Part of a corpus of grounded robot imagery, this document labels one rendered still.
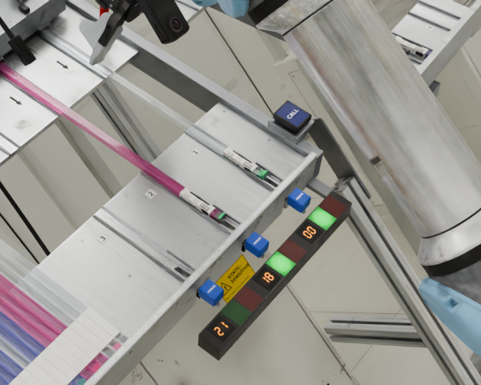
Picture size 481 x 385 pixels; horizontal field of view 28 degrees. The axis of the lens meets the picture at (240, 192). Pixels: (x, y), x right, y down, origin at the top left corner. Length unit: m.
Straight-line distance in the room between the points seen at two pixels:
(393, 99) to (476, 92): 1.52
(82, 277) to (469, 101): 1.28
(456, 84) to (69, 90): 1.09
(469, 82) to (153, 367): 1.09
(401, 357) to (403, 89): 1.53
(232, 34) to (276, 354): 2.28
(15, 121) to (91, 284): 0.34
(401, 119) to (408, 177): 0.05
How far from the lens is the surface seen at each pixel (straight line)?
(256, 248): 1.44
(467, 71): 2.37
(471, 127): 2.47
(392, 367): 2.35
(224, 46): 3.94
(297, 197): 1.50
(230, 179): 1.53
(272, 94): 4.04
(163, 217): 1.48
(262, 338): 1.87
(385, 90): 0.88
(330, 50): 0.88
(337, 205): 1.53
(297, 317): 1.92
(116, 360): 1.33
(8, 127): 1.61
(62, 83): 1.66
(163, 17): 1.43
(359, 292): 2.72
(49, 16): 1.74
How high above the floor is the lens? 1.21
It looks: 18 degrees down
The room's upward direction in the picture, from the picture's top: 34 degrees counter-clockwise
